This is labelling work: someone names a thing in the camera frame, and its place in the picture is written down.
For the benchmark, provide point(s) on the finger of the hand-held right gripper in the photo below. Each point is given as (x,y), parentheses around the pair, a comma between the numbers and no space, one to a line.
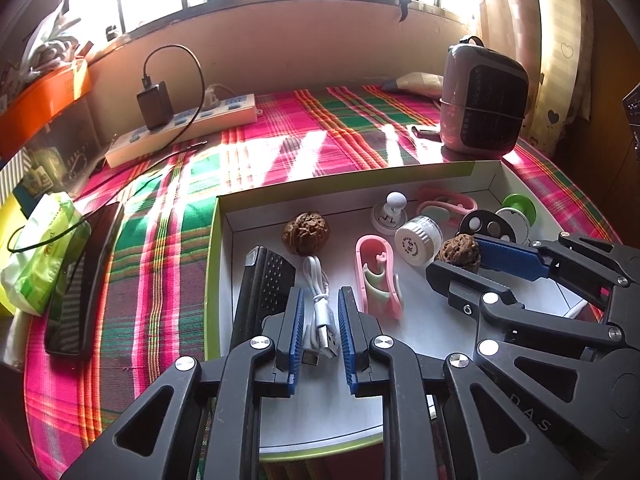
(452,287)
(507,256)

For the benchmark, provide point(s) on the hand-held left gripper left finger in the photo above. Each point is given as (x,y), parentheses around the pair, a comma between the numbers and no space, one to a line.
(295,340)

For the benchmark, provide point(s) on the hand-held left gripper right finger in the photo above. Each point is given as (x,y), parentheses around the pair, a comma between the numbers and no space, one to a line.
(348,340)

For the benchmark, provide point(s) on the small brown walnut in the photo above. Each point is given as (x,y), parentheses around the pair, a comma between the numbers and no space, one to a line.
(457,252)

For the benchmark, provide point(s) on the black round disc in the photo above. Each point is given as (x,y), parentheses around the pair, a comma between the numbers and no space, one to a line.
(482,220)

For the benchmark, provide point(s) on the green round disc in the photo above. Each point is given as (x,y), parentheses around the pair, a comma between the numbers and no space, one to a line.
(525,205)

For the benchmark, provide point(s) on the white clear round jar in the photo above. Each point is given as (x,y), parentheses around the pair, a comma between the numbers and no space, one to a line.
(412,245)

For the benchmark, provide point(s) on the black power bank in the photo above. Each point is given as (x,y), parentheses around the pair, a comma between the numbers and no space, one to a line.
(265,280)

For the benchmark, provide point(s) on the pink plastic clip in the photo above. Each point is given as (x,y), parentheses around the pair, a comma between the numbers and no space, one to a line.
(465,203)

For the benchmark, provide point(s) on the pink mint phone holder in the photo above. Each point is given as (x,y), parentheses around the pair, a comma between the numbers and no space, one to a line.
(367,255)

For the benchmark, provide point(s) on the white mushroom-shaped holder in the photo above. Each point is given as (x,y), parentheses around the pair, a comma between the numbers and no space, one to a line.
(387,220)

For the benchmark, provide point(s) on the large brown walnut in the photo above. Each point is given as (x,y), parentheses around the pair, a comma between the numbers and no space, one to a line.
(305,230)

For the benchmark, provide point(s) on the green white cardboard box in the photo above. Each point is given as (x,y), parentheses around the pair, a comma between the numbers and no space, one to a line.
(350,205)

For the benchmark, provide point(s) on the small silver metal object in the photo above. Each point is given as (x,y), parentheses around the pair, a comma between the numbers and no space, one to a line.
(425,133)

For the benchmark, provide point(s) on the pink grey heater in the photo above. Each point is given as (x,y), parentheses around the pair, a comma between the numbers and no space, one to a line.
(485,105)

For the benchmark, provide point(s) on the plaid cloth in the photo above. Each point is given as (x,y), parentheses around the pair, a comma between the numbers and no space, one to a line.
(165,240)

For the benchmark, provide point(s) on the beige cone-shaped item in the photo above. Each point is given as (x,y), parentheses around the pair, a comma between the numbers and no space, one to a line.
(420,82)

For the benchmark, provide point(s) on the heart-print curtain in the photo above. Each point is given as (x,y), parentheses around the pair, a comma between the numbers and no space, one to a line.
(560,60)

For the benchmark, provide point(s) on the black smartphone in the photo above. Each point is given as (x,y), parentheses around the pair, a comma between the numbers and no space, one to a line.
(75,300)

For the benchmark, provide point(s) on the white power strip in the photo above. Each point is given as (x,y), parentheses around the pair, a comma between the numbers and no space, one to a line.
(235,110)

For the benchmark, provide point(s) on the white plug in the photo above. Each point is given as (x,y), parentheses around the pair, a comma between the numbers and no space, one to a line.
(215,95)

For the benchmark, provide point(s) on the green tissue packet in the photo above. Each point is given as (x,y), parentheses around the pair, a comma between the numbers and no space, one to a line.
(35,270)

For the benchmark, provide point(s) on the black window hook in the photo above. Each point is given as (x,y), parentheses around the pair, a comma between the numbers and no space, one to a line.
(404,5)

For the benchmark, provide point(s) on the black charger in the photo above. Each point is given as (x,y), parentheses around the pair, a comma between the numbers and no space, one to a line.
(156,105)

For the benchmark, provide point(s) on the clear plastic storage box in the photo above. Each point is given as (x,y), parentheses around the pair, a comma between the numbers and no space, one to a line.
(65,145)

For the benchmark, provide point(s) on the yellow box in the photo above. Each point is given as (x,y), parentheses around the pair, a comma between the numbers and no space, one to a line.
(10,210)

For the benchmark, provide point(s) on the striped box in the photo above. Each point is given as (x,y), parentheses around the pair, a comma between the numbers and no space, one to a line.
(15,170)

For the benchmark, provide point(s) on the orange tray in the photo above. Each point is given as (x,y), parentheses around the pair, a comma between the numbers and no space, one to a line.
(40,95)

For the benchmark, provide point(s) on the white plastic bag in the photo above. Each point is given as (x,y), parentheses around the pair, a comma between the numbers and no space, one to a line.
(45,45)

